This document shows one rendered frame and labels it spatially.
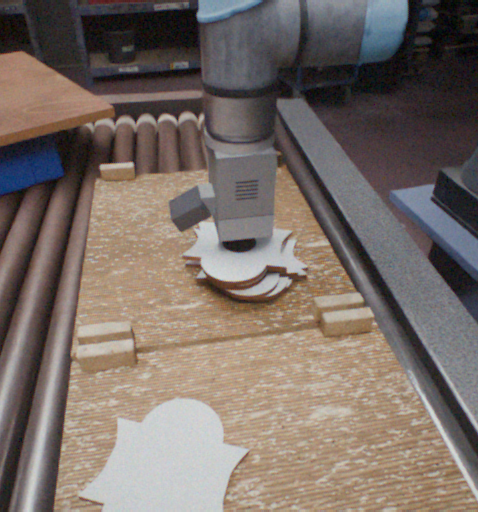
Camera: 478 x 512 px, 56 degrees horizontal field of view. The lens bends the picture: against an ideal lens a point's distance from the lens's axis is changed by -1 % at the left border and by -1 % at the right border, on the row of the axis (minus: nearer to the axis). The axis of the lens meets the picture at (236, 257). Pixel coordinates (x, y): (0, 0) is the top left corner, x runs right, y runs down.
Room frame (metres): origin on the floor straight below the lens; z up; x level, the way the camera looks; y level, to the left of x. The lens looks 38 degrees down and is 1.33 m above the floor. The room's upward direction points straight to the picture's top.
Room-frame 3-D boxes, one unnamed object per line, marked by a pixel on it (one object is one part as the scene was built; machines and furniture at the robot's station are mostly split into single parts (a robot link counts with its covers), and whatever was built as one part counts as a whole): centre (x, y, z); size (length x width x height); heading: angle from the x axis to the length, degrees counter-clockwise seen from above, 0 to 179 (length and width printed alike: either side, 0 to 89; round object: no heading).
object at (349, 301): (0.38, -0.12, 0.95); 0.06 x 0.02 x 0.03; 100
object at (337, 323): (0.36, -0.13, 0.95); 0.06 x 0.02 x 0.03; 100
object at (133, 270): (0.55, 0.05, 0.93); 0.41 x 0.35 x 0.02; 10
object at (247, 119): (0.46, 0.00, 1.16); 0.08 x 0.08 x 0.05
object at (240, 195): (0.46, 0.02, 1.08); 0.12 x 0.09 x 0.16; 100
